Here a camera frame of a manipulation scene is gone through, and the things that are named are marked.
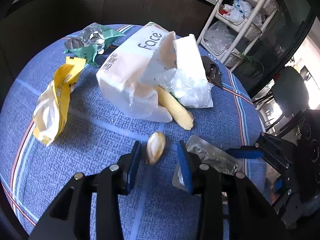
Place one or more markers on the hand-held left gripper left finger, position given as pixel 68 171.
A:
pixel 132 166

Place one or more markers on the yellow corn cob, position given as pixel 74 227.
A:
pixel 176 110

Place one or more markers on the dark glass door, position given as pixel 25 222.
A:
pixel 282 42

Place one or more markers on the green silver snack wrapper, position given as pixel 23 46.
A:
pixel 100 35

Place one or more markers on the white tissue pack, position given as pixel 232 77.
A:
pixel 125 65

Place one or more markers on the white plastic bag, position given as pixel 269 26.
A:
pixel 240 10

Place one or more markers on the dark kitchen cabinet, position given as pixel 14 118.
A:
pixel 50 12

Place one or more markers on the yellow snack wrapper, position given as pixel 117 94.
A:
pixel 58 97

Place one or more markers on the plain green wrapper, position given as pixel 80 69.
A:
pixel 85 53

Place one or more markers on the dark chair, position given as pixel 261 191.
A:
pixel 292 90

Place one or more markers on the clear crumpled plastic bag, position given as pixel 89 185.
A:
pixel 220 38

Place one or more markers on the tan oval shell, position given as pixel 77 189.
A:
pixel 155 148

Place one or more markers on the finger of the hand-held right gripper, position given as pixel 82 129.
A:
pixel 278 185
pixel 245 153

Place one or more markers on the dark brown wrapper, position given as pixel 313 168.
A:
pixel 212 70

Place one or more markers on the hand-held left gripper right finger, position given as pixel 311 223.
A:
pixel 185 171

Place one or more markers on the dark grey wrapper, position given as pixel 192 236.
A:
pixel 72 44

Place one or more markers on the white shelf rack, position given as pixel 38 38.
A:
pixel 247 30

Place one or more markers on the green plant leaves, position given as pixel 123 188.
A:
pixel 250 58

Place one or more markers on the silver foil pouch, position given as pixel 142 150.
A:
pixel 212 155

